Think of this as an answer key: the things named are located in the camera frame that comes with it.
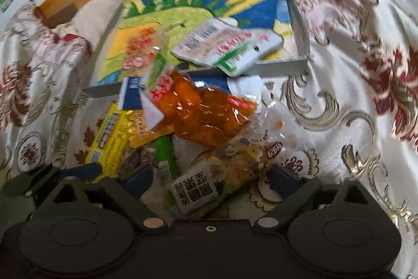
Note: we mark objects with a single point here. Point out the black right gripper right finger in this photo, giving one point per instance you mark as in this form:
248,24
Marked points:
296,192

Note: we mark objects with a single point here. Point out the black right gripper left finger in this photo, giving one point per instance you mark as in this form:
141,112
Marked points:
119,195

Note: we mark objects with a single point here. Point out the clear mixed nut bag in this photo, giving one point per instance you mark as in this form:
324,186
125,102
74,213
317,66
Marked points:
270,136

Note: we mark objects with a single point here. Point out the golden yellow snack packet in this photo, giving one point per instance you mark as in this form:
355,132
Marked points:
139,135

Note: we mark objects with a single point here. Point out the green stick snack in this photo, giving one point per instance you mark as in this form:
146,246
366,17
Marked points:
167,168

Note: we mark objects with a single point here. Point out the blue white snack packet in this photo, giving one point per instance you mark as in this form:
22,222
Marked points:
129,95

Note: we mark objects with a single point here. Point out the orange transparent snack bag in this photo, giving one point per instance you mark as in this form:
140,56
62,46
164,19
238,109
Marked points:
207,116

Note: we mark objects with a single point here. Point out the floral white satin bedspread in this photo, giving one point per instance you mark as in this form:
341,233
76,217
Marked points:
358,102

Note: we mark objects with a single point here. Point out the black white label packet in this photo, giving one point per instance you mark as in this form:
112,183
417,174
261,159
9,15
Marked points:
194,189

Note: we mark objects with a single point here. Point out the clear red-print snack packet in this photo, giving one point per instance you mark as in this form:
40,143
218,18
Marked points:
141,50

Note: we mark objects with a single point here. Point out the grey tray with painted liner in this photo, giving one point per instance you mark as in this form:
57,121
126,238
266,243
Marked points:
179,17

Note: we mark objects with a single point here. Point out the white green barcode packet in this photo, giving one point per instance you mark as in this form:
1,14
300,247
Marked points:
217,44

